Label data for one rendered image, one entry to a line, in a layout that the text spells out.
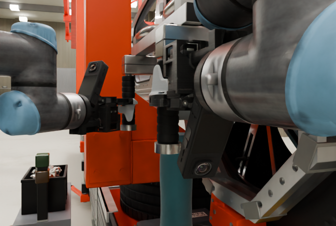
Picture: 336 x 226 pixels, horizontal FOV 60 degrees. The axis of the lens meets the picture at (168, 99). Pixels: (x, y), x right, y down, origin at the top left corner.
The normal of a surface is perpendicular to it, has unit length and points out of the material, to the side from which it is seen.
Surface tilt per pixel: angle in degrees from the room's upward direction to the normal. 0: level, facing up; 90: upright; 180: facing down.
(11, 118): 90
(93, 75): 62
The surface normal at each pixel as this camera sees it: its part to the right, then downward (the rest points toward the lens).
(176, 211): -0.01, 0.00
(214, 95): -0.95, 0.00
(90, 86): -0.43, -0.46
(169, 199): -0.45, 0.03
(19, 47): 0.74, -0.24
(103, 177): 0.32, 0.00
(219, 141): 0.26, 0.51
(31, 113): 0.88, -0.04
